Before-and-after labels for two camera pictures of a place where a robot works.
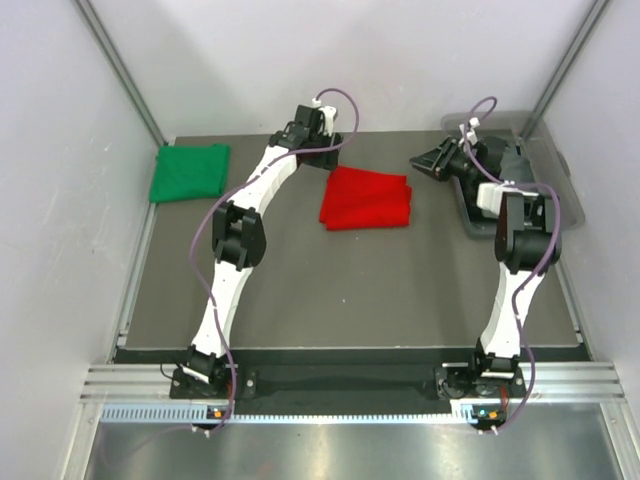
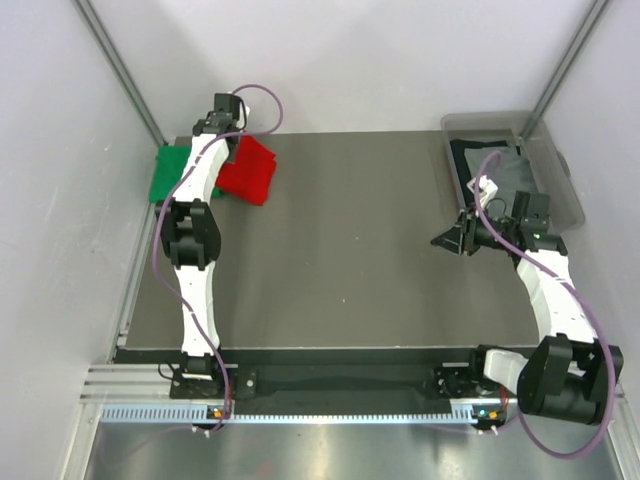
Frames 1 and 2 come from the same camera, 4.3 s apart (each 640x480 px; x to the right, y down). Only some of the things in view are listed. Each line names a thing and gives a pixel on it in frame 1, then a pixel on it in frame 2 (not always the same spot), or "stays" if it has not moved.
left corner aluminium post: [122, 72] stays
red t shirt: [360, 199] -> [249, 179]
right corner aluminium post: [551, 90] stays
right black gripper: [435, 163] -> [458, 237]
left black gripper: [328, 159] -> [229, 159]
